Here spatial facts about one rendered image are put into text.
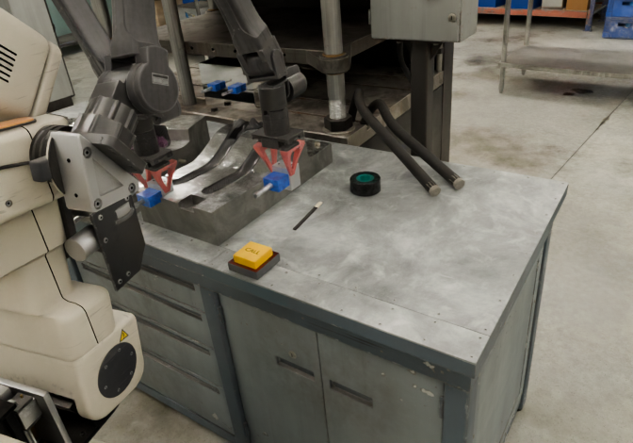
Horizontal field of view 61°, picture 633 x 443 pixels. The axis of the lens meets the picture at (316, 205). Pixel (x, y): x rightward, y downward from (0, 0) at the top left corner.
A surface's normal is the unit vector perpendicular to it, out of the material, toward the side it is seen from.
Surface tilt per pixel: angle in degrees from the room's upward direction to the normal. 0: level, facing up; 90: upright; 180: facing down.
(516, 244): 0
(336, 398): 90
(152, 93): 80
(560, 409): 0
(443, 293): 0
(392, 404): 90
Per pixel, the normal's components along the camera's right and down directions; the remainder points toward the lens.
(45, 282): 0.93, 0.11
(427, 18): -0.55, 0.44
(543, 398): -0.08, -0.87
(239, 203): 0.83, 0.21
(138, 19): 0.81, -0.08
